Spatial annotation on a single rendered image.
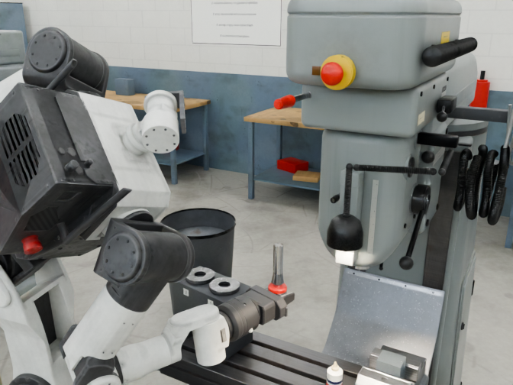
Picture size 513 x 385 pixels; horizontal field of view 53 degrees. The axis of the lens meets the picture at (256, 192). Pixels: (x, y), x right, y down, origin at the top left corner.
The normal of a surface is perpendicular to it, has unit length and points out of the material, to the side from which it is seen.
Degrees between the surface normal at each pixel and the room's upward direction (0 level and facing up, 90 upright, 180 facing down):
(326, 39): 90
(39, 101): 50
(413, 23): 90
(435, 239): 90
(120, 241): 67
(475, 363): 0
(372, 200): 90
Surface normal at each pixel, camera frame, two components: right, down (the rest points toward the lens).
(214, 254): 0.48, 0.35
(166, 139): 0.12, 0.72
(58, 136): 0.73, -0.53
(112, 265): -0.47, -0.11
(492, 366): 0.00, -0.95
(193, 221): 0.28, 0.25
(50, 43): -0.26, -0.09
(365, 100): -0.48, 0.28
